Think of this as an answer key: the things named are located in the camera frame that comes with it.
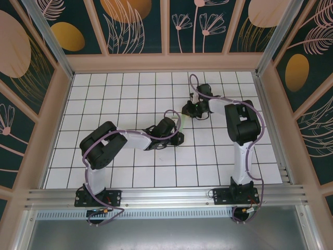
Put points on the light green paper sheet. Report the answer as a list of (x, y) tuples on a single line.
[(183, 122)]

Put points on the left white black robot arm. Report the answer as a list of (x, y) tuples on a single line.
[(135, 139)]

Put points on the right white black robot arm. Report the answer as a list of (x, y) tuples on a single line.
[(217, 106)]

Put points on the grey sheet metal panel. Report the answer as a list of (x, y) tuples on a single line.
[(166, 234)]

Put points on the aluminium mounting rail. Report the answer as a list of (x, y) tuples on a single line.
[(166, 195)]

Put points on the aluminium table edge rail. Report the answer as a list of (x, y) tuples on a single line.
[(265, 104)]

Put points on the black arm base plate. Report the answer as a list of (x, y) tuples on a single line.
[(114, 198), (221, 195)]

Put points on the aluminium corner post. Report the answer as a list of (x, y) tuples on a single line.
[(52, 44), (273, 39)]

